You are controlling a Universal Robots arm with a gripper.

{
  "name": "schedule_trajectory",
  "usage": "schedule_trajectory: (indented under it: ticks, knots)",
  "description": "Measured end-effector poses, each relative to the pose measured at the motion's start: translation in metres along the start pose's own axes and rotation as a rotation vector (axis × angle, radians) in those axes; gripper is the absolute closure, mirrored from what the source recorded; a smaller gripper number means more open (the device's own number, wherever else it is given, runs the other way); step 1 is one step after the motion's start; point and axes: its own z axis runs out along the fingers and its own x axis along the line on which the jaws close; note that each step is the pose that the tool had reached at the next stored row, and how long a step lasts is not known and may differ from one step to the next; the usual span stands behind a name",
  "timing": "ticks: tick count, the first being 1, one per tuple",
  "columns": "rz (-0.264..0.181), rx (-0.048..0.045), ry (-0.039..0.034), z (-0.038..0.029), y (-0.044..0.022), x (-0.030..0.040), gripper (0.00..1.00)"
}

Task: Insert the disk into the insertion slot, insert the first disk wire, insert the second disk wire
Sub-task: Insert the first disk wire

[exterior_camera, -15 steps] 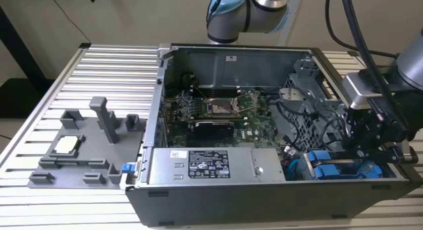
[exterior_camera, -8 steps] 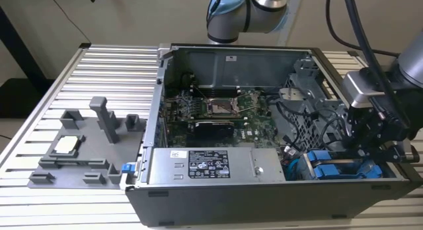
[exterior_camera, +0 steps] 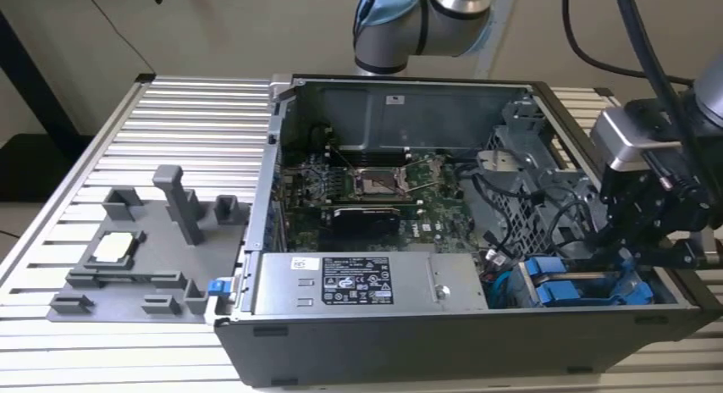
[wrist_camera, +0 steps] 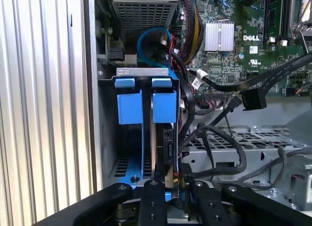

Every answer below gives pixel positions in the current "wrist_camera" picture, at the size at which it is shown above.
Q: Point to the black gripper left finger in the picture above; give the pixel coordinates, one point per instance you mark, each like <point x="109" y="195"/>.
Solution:
<point x="153" y="206"/>

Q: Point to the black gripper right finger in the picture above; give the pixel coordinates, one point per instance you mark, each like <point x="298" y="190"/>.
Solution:
<point x="209" y="206"/>

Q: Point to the hard disk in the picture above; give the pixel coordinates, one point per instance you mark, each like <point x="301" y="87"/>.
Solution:
<point x="163" y="106"/>

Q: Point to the empty blue disk carrier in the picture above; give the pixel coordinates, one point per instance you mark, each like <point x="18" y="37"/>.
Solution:
<point x="129" y="106"/>

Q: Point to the metal disk bay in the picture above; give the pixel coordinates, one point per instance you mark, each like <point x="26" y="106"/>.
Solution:
<point x="136" y="72"/>

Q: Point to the perforated metal drive cage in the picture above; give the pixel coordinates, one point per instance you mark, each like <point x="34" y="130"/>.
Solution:
<point x="256" y="153"/>

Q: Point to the green motherboard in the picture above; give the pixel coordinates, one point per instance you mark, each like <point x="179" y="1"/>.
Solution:
<point x="219" y="62"/>

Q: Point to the black PC case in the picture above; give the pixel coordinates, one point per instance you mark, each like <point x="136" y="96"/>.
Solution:
<point x="93" y="53"/>

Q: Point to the silver finned heatsink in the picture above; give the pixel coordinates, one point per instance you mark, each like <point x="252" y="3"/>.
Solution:
<point x="219" y="36"/>

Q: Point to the metal socket cover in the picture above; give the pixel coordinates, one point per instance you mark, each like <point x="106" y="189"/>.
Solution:
<point x="304" y="31"/>

